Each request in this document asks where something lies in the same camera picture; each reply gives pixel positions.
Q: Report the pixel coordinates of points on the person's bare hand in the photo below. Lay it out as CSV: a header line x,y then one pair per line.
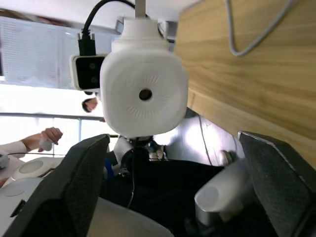
x,y
52,134

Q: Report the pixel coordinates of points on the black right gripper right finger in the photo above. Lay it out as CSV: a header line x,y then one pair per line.
x,y
279,177

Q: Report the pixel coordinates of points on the grey metal railing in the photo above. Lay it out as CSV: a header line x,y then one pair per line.
x,y
39,115

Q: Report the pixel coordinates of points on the small white handheld object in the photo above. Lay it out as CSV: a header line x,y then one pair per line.
x,y
46,145

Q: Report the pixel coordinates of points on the white mosquito repellent heater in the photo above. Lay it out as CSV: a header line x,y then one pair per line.
x,y
143,74

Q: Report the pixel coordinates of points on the person's dark-haired head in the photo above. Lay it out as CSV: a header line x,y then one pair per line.
x,y
89,105

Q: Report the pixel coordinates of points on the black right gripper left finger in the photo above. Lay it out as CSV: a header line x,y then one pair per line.
x,y
74,177

